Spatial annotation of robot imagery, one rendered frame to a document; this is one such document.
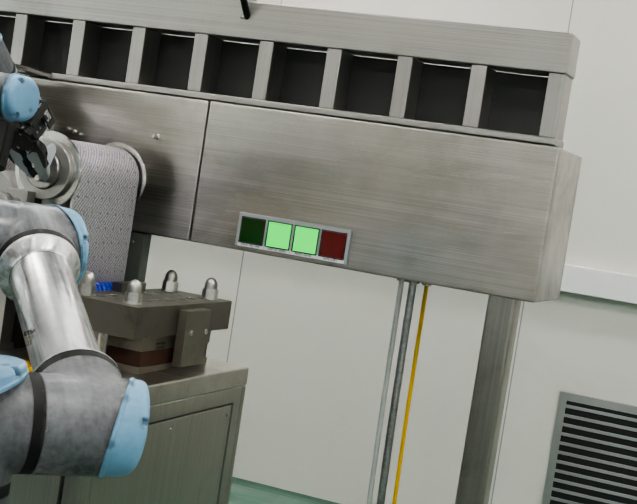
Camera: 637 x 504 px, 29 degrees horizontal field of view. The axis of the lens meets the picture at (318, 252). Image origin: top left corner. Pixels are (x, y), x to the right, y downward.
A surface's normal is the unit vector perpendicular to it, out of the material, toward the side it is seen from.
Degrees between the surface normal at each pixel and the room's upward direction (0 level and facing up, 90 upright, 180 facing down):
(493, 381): 90
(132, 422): 71
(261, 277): 90
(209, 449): 90
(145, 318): 90
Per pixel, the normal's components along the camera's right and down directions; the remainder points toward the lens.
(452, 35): -0.37, 0.00
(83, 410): 0.45, -0.41
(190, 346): 0.92, 0.16
